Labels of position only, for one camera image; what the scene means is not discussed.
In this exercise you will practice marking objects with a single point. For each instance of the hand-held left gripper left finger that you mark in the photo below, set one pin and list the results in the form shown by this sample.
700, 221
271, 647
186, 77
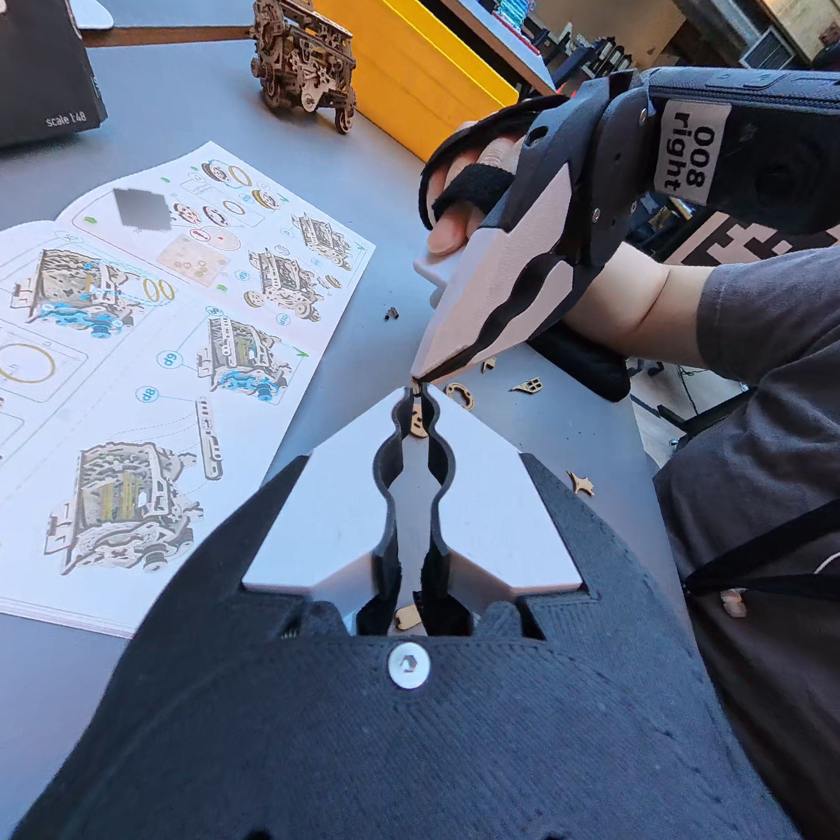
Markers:
328, 525

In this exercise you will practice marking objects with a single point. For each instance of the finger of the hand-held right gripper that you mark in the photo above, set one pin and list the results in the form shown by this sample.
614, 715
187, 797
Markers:
499, 262
544, 302

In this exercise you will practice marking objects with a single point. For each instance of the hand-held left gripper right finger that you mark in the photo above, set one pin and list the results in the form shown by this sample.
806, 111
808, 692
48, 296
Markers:
505, 531

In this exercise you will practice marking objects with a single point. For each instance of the round wooden disc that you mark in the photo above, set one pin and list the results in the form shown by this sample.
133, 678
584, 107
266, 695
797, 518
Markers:
418, 423

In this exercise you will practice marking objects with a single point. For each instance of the person's right forearm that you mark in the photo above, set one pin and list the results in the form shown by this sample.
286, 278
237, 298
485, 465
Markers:
643, 308

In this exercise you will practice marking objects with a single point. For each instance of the person's right hand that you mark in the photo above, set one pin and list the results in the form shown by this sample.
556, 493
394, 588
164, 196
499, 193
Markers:
449, 233

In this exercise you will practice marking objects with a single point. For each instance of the black cushioned wrist rest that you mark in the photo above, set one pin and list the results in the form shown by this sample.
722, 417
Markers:
584, 367

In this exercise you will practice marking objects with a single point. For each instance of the wooden window-shaped piece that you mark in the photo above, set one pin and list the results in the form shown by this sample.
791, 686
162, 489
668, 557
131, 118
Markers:
528, 386

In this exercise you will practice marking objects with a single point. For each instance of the curved pointed wood piece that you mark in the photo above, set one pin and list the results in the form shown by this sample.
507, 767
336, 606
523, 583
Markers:
581, 484

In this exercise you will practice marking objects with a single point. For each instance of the white vented appliance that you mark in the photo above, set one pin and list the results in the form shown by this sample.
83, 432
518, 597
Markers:
768, 47

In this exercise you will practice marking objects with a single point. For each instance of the slotted wooden disc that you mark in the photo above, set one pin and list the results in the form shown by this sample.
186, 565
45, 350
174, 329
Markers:
407, 618

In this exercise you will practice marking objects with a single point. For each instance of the black chair base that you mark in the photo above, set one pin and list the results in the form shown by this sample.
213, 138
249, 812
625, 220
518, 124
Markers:
702, 417

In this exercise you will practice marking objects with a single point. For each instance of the yellow plastic bin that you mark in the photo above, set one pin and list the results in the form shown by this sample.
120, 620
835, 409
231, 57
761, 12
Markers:
407, 79

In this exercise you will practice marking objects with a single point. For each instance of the illustrated instruction booklet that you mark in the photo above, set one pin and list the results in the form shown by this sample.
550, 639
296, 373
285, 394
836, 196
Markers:
170, 315

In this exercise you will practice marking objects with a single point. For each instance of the person's grey shirt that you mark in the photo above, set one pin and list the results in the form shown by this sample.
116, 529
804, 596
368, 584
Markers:
754, 656

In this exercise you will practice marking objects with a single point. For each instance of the wooden mechanical model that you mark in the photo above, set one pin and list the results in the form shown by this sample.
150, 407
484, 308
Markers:
302, 59

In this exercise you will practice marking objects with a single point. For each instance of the brown wooden board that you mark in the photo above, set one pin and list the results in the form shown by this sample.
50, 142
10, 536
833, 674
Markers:
164, 36

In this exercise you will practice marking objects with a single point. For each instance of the black model kit box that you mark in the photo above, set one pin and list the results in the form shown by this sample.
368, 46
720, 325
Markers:
39, 65

